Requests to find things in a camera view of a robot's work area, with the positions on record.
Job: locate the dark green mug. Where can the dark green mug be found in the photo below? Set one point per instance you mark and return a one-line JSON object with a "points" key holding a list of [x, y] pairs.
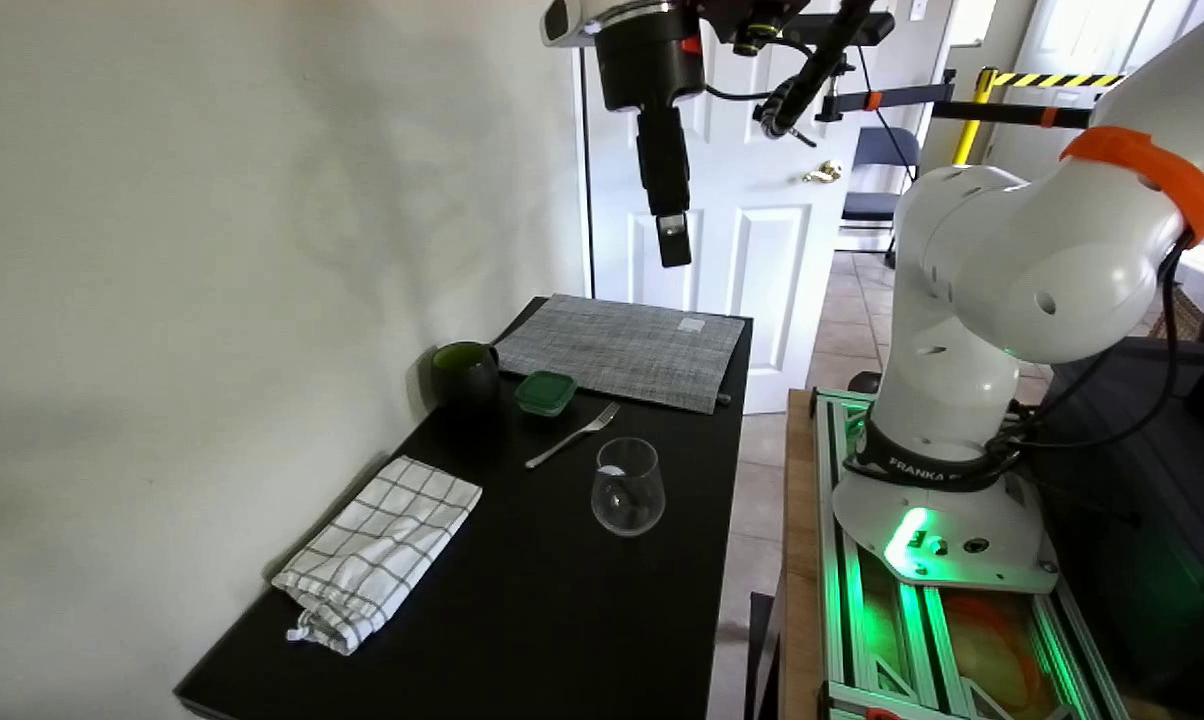
{"points": [[460, 382]]}

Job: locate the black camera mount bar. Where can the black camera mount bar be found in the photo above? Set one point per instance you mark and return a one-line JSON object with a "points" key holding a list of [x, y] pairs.
{"points": [[893, 97]]}

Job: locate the yellow black striped barrier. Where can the yellow black striped barrier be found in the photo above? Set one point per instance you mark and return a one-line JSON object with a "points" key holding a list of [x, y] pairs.
{"points": [[1024, 82]]}

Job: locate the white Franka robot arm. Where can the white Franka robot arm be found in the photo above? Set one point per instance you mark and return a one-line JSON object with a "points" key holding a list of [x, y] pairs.
{"points": [[1000, 266]]}

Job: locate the black equipment case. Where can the black equipment case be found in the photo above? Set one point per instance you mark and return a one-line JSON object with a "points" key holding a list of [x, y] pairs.
{"points": [[1145, 532]]}

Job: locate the grey woven placemat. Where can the grey woven placemat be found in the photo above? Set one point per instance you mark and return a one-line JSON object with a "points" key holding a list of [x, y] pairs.
{"points": [[627, 351]]}

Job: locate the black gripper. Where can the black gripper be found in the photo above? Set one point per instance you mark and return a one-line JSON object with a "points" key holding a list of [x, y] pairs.
{"points": [[667, 153]]}

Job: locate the white checked dish cloth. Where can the white checked dish cloth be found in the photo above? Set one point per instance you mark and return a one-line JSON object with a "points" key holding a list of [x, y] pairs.
{"points": [[382, 545]]}

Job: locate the blue chair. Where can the blue chair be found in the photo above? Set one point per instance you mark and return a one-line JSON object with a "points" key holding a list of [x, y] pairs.
{"points": [[882, 174]]}

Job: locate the clear stemless glass cup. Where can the clear stemless glass cup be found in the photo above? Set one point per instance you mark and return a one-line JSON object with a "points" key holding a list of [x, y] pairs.
{"points": [[627, 493]]}

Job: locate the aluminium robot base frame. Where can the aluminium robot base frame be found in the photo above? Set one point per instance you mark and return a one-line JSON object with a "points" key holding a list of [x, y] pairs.
{"points": [[944, 642]]}

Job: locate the small green lidded container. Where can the small green lidded container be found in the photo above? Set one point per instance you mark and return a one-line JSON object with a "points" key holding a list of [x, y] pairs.
{"points": [[544, 392]]}

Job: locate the black table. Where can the black table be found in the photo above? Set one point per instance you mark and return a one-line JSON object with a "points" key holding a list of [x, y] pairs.
{"points": [[544, 615]]}

